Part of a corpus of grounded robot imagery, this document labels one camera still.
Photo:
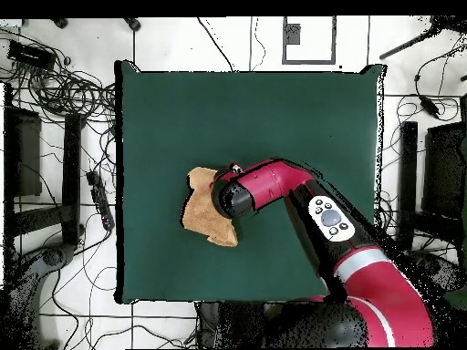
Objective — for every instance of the orange terry towel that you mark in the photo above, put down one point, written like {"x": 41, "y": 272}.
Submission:
{"x": 206, "y": 218}

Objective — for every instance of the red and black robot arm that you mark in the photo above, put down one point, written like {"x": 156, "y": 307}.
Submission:
{"x": 379, "y": 291}

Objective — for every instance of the dark green table cloth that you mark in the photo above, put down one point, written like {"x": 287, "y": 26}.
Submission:
{"x": 164, "y": 109}

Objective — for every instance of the black power strip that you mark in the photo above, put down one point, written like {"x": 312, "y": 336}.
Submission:
{"x": 100, "y": 200}

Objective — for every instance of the black metal stand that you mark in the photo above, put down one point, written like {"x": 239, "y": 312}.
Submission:
{"x": 408, "y": 182}
{"x": 71, "y": 175}

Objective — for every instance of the black chair caster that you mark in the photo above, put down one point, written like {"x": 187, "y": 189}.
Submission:
{"x": 60, "y": 23}
{"x": 132, "y": 24}

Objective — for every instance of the black power adapter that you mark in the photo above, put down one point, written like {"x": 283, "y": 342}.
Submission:
{"x": 429, "y": 106}

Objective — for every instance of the black tripod leg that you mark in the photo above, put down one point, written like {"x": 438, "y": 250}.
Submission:
{"x": 408, "y": 44}

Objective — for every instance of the black electronics box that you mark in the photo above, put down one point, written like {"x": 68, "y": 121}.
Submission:
{"x": 31, "y": 54}

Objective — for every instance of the grey square floor frame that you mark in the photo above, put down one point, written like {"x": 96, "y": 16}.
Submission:
{"x": 332, "y": 40}

